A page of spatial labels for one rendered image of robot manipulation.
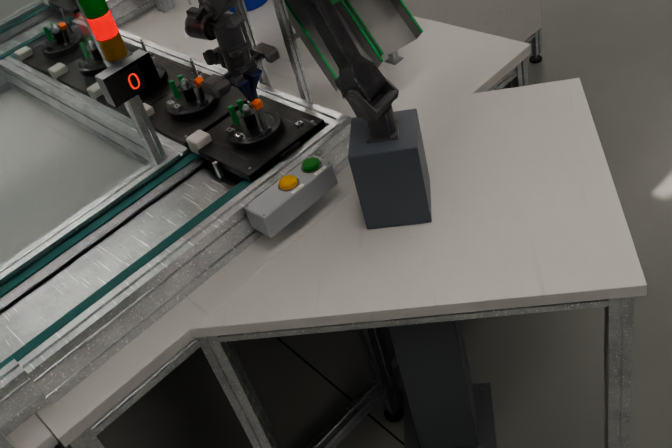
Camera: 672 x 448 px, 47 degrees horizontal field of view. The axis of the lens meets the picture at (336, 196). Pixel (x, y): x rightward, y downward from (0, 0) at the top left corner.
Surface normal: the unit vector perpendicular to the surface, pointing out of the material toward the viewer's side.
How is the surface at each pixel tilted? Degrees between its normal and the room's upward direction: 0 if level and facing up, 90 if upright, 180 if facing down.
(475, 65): 0
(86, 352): 90
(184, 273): 90
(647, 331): 0
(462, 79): 0
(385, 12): 45
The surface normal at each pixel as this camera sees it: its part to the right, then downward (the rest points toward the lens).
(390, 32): 0.24, -0.23
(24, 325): -0.22, -0.75
